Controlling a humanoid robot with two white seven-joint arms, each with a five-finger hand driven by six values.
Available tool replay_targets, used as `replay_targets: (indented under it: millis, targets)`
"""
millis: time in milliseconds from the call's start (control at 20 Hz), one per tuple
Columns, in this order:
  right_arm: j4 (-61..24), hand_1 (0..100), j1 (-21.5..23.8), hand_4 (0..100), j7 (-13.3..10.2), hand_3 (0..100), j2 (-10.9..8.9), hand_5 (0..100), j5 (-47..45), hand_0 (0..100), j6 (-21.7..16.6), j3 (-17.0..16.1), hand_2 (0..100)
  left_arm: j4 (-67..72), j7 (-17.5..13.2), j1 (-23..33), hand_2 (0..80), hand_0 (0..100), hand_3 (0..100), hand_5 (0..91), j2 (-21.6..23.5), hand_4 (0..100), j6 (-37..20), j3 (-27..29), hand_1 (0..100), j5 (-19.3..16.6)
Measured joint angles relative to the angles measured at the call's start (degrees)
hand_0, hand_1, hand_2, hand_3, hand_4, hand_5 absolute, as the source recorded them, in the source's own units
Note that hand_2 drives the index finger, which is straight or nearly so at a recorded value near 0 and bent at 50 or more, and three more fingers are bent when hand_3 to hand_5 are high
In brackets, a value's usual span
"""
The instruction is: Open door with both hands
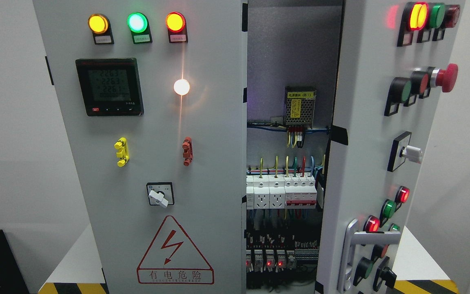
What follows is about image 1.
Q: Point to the grey cabinet door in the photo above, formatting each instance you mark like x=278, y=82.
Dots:
x=192, y=84
x=388, y=49

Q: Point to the red indicator lamp left door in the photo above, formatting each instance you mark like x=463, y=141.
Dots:
x=175, y=22

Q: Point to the green indicator lamp left door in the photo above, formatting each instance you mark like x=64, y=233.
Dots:
x=137, y=22

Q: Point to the yellow indicator lamp left door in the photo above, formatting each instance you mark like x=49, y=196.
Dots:
x=98, y=23

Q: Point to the red terminal connector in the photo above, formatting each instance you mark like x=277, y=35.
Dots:
x=187, y=151

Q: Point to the perforated metal power supply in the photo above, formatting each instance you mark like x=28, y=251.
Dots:
x=299, y=105

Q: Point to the yellow terminal connector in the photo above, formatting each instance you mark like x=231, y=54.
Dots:
x=122, y=151

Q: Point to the relay and terminal row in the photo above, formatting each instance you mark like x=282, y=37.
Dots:
x=277, y=252

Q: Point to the red electric hazard warning sticker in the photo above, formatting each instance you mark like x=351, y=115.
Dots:
x=172, y=257

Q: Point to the black digital power meter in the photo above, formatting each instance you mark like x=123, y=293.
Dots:
x=110, y=86

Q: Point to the red emergency stop button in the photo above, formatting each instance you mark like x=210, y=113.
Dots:
x=444, y=77

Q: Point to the white din rail socket breakers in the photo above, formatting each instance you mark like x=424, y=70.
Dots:
x=280, y=192

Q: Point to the white rotary selector switch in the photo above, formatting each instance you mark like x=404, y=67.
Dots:
x=160, y=193

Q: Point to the silver door handle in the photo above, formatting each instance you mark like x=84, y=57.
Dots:
x=357, y=268

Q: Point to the white selector switch right door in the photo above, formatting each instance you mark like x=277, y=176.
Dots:
x=402, y=150

